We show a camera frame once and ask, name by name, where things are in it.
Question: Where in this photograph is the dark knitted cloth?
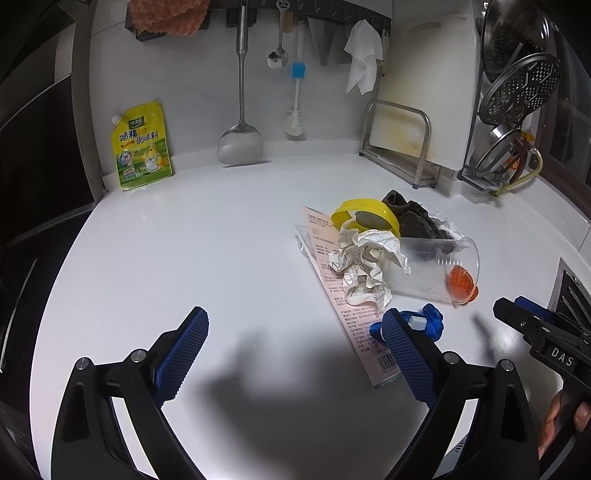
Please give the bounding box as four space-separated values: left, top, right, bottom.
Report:
381 189 458 252

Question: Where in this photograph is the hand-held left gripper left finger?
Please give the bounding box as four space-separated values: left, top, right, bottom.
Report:
51 306 209 480

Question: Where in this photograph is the white tissue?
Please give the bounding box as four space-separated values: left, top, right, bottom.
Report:
431 208 465 241

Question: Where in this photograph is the dark stove unit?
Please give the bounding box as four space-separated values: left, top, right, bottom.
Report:
0 0 98 374

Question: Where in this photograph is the steel spoon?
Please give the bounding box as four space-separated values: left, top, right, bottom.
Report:
267 0 289 70

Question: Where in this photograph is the grid paper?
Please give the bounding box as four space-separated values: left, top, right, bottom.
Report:
327 226 411 308

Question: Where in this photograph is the dark window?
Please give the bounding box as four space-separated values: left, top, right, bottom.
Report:
549 0 591 185

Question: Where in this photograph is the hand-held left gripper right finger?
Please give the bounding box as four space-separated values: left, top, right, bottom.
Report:
382 308 541 480

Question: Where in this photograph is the round perforated steamer plate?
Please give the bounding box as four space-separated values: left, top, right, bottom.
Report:
478 53 563 125

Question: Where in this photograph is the person's right hand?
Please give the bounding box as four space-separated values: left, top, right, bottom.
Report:
538 391 591 459

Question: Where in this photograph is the black wall rail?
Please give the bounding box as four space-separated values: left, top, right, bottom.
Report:
124 0 391 68

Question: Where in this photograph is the dark kitchen sink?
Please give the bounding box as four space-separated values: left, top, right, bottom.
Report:
547 256 591 337

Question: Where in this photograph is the yellow seasoning pouch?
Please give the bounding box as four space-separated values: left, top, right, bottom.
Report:
111 100 175 192

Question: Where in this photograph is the black dish rack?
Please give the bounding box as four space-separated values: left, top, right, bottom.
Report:
457 0 543 190

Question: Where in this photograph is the orange dish cloth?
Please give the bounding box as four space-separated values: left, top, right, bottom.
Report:
128 0 210 38

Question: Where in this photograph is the white blue bottle brush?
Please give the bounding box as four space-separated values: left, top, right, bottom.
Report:
284 23 308 139

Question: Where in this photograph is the white cutting board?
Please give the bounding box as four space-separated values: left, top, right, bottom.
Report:
369 11 483 172

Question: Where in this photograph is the steel pot lid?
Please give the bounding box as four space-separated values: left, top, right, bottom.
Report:
471 122 527 178

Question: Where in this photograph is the clear plastic cup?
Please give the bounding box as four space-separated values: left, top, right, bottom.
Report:
383 235 482 308

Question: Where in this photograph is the white hanging cloth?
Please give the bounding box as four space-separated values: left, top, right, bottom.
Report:
344 19 384 95

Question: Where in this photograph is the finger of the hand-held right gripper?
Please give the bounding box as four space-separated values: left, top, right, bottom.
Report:
515 296 591 340
493 298 543 344

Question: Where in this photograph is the yellow gas hose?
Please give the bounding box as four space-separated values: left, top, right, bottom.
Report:
496 150 544 197

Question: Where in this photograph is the steel spatula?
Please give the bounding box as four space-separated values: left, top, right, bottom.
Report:
217 0 265 165

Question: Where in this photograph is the steel cutting board rack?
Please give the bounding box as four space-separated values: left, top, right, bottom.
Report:
359 99 441 190

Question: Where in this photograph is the yellow round lid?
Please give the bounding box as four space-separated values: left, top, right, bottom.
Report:
331 198 400 238

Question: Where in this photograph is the pink paper package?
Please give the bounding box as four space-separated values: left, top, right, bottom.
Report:
293 205 402 388

